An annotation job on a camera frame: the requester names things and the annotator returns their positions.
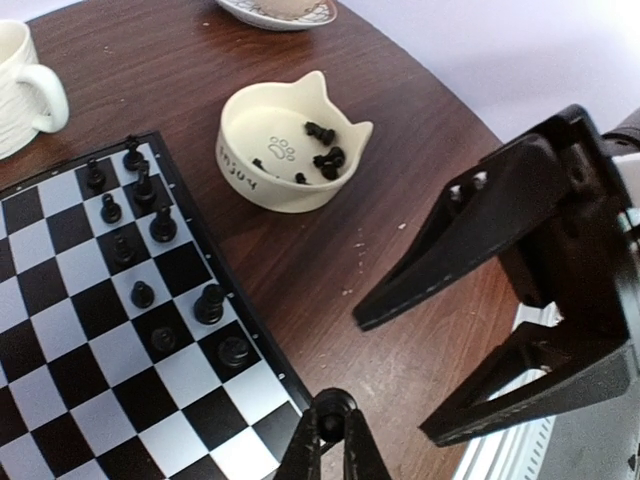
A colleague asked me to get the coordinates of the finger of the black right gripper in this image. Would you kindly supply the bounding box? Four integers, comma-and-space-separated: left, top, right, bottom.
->
420, 321, 635, 447

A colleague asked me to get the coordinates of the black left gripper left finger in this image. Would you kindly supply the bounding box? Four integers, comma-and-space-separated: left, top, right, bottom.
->
274, 407, 321, 480

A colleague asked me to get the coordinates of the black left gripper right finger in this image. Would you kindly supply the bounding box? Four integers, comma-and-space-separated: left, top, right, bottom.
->
343, 409, 391, 480

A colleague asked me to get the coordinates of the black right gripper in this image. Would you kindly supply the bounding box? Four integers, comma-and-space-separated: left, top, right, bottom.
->
353, 104, 639, 346

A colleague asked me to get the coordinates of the black chess pawn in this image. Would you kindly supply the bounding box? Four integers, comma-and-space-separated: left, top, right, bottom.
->
123, 135, 145, 172
114, 234, 136, 267
101, 193, 122, 225
151, 327, 176, 353
87, 158, 106, 191
130, 281, 155, 309
312, 388, 358, 444

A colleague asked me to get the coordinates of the black chess piece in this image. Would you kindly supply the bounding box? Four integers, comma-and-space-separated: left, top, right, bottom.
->
313, 146, 346, 180
193, 284, 225, 325
304, 121, 336, 146
218, 336, 250, 369
133, 166, 156, 206
149, 204, 177, 243

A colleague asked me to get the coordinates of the cream bowl of black pieces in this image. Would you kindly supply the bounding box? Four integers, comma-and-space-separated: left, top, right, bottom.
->
215, 70, 374, 213

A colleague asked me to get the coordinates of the black chess piece in bowl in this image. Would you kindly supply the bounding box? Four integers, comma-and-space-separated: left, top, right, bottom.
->
313, 146, 346, 180
304, 121, 336, 146

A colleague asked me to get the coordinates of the black and white chessboard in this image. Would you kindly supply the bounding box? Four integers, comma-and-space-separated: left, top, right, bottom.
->
1, 132, 310, 479

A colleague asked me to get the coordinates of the floral patterned saucer plate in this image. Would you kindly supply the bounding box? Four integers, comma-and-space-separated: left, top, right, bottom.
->
217, 0, 338, 32

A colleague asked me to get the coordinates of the white ribbed ceramic mug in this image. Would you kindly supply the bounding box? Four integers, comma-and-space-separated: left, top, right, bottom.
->
1, 20, 70, 159

